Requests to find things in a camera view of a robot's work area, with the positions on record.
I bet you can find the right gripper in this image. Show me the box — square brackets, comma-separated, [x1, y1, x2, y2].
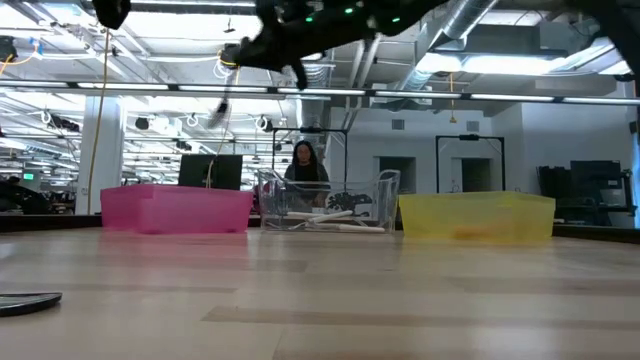
[233, 0, 381, 91]

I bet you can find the black metal fork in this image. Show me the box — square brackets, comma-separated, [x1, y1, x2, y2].
[0, 292, 63, 318]
[207, 69, 234, 130]

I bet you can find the person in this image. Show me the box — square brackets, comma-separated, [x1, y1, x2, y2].
[283, 139, 332, 209]

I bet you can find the long light strip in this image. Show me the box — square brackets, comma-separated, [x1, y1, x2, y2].
[0, 78, 640, 107]

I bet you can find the black monitor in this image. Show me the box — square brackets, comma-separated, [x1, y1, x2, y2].
[178, 153, 244, 192]

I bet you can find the white building pillar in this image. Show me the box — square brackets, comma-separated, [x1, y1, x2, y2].
[74, 96, 127, 216]

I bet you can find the clear plastic bin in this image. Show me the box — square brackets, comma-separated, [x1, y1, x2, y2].
[255, 168, 401, 235]

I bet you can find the pink plastic bin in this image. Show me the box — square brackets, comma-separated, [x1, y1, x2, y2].
[99, 183, 255, 235]

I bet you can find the yellow plastic bin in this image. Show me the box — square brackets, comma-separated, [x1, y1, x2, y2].
[398, 191, 557, 245]

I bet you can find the black equipment rack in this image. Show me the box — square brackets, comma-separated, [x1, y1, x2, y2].
[537, 159, 637, 227]

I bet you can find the black ceiling cable reel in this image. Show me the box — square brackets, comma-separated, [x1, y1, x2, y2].
[0, 35, 19, 64]
[218, 43, 245, 70]

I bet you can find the black metal frame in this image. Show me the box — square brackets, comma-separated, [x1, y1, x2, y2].
[271, 126, 350, 185]
[434, 133, 506, 194]

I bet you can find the yellow hanging cable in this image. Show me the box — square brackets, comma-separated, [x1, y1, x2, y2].
[86, 27, 112, 216]

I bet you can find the slanted silver air duct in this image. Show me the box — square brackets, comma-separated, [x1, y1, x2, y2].
[399, 0, 501, 94]

